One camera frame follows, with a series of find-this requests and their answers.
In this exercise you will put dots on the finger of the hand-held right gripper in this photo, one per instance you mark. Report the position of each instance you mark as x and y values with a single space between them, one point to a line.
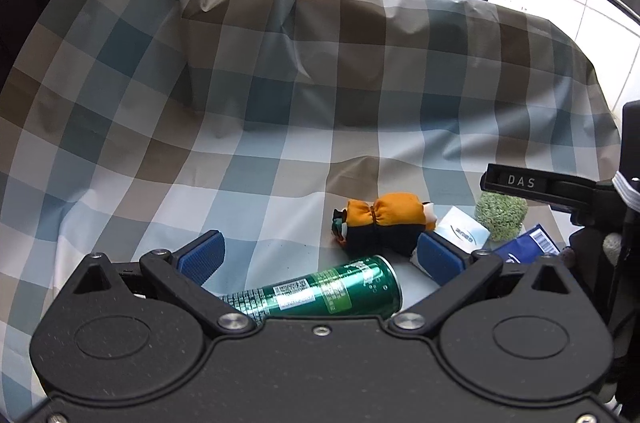
530 185

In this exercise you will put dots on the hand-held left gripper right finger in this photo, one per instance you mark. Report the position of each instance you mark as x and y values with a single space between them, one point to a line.
437 255

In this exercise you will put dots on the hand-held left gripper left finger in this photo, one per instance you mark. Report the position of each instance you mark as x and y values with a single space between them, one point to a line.
202 255

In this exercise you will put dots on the orange black cloth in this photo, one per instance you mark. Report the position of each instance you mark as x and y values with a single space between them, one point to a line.
385 220

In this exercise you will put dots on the small white tissue pack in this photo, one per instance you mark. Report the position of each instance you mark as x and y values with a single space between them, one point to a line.
460 230

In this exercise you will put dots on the green fluffy scrubber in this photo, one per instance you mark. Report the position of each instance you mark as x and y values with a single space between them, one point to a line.
501 215

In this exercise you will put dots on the large blue tissue pack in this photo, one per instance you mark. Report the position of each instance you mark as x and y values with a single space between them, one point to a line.
527 248

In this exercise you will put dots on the green drink can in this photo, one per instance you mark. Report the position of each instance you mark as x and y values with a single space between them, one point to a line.
330 293

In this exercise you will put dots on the blue brown checked tablecloth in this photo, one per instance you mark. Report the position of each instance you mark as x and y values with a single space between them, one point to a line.
250 103

